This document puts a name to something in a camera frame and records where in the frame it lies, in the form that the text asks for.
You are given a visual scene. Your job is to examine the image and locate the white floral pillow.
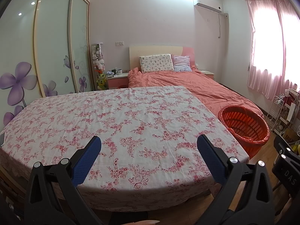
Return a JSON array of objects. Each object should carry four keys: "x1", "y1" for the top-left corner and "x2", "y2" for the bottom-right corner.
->
[{"x1": 139, "y1": 54, "x2": 174, "y2": 74}]

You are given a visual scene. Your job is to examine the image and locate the brown paper bag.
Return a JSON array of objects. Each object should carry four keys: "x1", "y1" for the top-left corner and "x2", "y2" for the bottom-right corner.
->
[{"x1": 282, "y1": 128, "x2": 296, "y2": 143}]

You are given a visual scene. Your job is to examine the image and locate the orange plastic laundry basket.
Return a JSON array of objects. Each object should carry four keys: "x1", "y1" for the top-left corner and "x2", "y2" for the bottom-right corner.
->
[{"x1": 217, "y1": 105, "x2": 270, "y2": 160}]

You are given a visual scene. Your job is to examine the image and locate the white air conditioner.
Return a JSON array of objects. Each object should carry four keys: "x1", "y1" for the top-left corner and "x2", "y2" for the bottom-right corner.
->
[{"x1": 193, "y1": 0, "x2": 223, "y2": 13}]

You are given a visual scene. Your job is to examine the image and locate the pink floral tablecloth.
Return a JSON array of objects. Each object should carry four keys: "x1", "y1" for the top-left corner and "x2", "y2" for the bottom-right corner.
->
[{"x1": 0, "y1": 85, "x2": 250, "y2": 212}]

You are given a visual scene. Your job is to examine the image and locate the pink curtain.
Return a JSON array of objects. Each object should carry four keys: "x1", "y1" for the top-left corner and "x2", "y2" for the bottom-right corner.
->
[
  {"x1": 246, "y1": 0, "x2": 285, "y2": 100},
  {"x1": 280, "y1": 0, "x2": 300, "y2": 92}
]

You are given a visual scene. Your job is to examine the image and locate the flower-print sliding wardrobe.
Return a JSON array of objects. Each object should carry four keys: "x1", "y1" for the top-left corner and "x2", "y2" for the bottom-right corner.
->
[{"x1": 0, "y1": 0, "x2": 94, "y2": 132}]

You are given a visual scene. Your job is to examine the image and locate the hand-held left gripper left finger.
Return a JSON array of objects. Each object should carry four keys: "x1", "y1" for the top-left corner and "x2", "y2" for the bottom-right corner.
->
[{"x1": 24, "y1": 135, "x2": 104, "y2": 225}]

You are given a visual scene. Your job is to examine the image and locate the bed with salmon duvet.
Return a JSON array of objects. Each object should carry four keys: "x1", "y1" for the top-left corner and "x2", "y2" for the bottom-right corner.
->
[{"x1": 128, "y1": 67, "x2": 264, "y2": 118}]

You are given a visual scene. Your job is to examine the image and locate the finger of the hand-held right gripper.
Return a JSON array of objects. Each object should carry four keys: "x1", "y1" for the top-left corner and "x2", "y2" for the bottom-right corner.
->
[{"x1": 274, "y1": 135, "x2": 300, "y2": 166}]

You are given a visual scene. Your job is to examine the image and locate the air conditioner pipe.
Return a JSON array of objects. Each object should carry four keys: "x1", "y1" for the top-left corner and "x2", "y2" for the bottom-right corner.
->
[{"x1": 218, "y1": 12, "x2": 229, "y2": 39}]

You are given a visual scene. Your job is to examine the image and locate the pink white nightstand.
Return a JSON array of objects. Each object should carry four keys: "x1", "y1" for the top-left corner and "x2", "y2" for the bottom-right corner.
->
[
  {"x1": 199, "y1": 70, "x2": 215, "y2": 80},
  {"x1": 106, "y1": 73, "x2": 129, "y2": 89}
]

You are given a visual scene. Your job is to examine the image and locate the white wire cart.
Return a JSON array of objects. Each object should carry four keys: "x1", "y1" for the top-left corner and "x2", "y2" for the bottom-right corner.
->
[{"x1": 267, "y1": 94, "x2": 285, "y2": 132}]

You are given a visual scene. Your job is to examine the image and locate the cream and pink headboard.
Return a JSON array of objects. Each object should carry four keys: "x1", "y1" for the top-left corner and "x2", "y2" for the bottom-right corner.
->
[{"x1": 129, "y1": 45, "x2": 195, "y2": 74}]

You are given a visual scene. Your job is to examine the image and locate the green yellow plush toy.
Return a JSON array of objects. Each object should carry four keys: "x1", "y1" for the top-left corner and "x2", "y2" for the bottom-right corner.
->
[{"x1": 97, "y1": 73, "x2": 108, "y2": 90}]

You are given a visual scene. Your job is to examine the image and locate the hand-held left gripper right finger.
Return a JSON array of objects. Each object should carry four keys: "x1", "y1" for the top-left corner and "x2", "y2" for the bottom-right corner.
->
[{"x1": 196, "y1": 135, "x2": 279, "y2": 225}]

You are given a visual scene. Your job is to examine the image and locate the clear plush toy tower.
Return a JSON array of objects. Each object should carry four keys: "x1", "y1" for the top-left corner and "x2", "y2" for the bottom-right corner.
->
[{"x1": 91, "y1": 43, "x2": 105, "y2": 91}]

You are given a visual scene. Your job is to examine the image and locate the pink striped pillow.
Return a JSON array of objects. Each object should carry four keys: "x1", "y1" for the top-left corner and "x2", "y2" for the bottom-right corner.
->
[{"x1": 172, "y1": 54, "x2": 193, "y2": 72}]

